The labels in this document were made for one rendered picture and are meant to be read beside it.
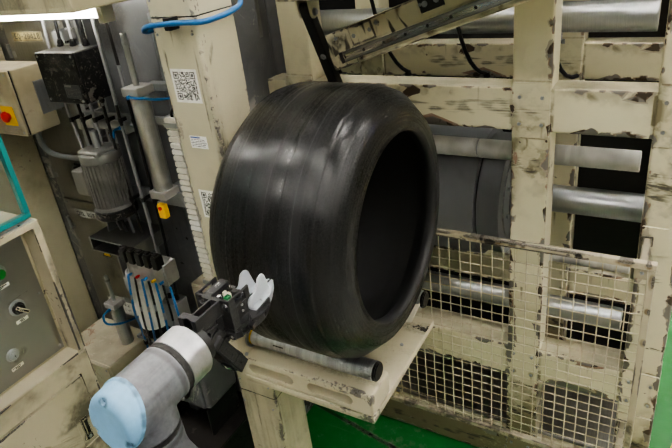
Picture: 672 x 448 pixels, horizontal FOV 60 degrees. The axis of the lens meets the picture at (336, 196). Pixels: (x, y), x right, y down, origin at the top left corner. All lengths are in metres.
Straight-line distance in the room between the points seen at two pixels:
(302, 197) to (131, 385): 0.41
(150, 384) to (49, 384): 0.76
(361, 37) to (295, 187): 0.58
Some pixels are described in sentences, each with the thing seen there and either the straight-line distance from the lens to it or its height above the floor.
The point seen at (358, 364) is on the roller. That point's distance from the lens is 1.33.
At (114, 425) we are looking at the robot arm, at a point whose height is 1.23.
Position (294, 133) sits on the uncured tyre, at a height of 1.45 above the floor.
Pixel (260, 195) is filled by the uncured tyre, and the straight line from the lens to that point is 1.08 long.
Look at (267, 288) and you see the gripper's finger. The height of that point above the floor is 1.23.
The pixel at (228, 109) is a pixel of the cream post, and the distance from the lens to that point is 1.33.
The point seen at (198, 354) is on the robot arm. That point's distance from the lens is 0.92.
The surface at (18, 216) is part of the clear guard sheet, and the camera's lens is 1.48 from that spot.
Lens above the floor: 1.80
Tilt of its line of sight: 25 degrees down
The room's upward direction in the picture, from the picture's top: 7 degrees counter-clockwise
